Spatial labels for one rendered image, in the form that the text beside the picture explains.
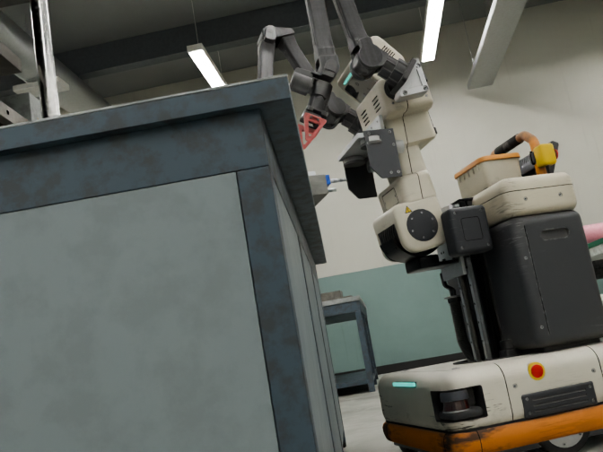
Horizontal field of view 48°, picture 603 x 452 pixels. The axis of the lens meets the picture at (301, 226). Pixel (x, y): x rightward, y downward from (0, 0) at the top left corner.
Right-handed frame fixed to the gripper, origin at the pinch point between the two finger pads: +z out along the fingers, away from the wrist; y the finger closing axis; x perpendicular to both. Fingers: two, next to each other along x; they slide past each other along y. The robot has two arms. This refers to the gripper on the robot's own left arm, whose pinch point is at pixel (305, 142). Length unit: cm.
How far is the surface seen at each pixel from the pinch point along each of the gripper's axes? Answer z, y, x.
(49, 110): 2, -45, -81
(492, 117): -358, -563, 287
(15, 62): -9, -43, -97
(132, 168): 49, 85, -34
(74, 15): -262, -512, -217
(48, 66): -13, -45, -88
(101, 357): 77, 82, -29
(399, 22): -436, -561, 137
